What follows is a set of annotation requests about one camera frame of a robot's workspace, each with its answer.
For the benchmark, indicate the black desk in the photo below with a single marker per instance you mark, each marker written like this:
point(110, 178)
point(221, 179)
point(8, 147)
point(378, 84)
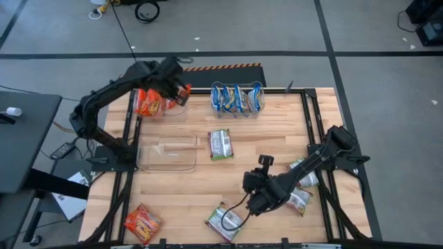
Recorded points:
point(24, 145)

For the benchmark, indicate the black mat with hazard stripe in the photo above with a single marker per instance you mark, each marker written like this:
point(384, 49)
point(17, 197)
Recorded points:
point(228, 77)

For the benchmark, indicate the orange ramen noodle pack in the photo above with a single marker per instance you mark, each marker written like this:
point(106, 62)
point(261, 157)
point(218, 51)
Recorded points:
point(154, 103)
point(139, 102)
point(185, 90)
point(142, 224)

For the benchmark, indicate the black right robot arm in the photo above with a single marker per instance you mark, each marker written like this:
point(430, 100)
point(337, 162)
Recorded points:
point(301, 169)

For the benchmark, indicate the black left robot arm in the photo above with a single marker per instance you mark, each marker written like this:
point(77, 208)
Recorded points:
point(104, 91)

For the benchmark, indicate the black equipment box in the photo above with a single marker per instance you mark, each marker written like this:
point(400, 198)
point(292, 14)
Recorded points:
point(425, 10)

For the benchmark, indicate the white booklet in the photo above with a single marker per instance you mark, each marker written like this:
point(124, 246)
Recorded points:
point(71, 204)

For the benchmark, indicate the black desk base frame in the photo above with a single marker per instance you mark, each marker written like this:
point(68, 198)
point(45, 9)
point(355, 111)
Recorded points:
point(59, 183)

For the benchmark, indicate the black aluminium table frame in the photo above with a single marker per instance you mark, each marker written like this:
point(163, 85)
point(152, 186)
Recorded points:
point(277, 91)

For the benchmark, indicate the black box with screen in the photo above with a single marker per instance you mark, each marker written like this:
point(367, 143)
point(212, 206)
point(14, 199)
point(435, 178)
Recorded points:
point(431, 32)

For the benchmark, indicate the clear plastic bin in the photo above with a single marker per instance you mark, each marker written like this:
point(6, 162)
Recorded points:
point(166, 155)
point(239, 115)
point(180, 115)

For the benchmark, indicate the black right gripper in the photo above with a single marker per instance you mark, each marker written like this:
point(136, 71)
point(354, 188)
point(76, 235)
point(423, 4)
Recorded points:
point(256, 180)

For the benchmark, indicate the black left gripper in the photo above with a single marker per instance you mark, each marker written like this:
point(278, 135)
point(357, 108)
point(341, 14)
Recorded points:
point(167, 77)

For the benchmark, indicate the white and yellow plug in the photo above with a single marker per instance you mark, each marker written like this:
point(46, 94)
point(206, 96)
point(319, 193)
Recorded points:
point(98, 12)

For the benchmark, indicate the black power adapter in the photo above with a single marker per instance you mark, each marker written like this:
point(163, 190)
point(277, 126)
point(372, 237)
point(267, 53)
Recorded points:
point(63, 150)

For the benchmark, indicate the small white cylinder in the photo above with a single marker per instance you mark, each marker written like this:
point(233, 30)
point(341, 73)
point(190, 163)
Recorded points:
point(14, 111)

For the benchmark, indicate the red and green ramen pack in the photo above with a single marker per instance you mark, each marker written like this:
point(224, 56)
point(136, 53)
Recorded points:
point(220, 144)
point(214, 223)
point(300, 202)
point(311, 179)

